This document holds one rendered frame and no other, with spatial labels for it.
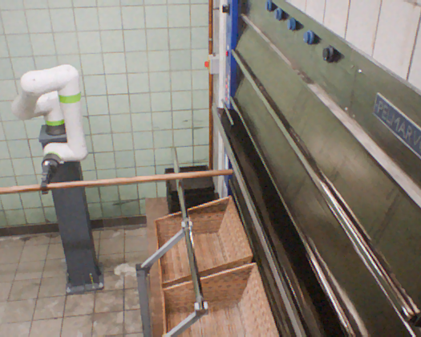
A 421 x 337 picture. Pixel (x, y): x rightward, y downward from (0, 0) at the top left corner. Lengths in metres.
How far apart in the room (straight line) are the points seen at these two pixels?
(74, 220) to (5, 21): 1.36
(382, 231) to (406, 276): 0.13
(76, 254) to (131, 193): 0.79
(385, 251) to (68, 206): 2.34
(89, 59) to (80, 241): 1.24
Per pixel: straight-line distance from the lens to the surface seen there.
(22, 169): 3.83
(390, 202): 1.10
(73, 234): 3.24
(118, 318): 3.30
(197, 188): 2.87
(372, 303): 1.25
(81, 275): 3.47
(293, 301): 1.37
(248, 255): 2.40
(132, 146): 3.65
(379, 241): 1.11
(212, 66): 3.08
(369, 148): 1.15
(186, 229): 2.03
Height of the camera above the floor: 2.41
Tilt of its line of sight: 31 degrees down
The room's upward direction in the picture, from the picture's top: straight up
